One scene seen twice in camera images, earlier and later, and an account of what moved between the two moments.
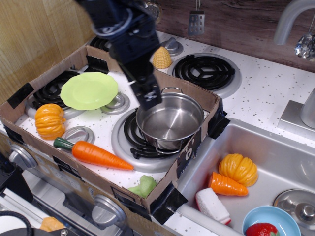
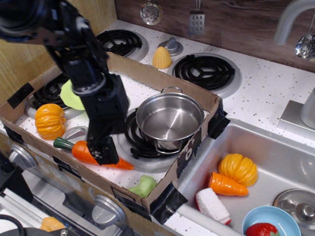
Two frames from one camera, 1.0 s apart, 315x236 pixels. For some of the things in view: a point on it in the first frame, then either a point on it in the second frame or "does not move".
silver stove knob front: x=76 y=133 does not move
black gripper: x=129 y=28 to x=108 y=107
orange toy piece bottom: x=50 y=224 does not move
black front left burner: x=50 y=93 does not move
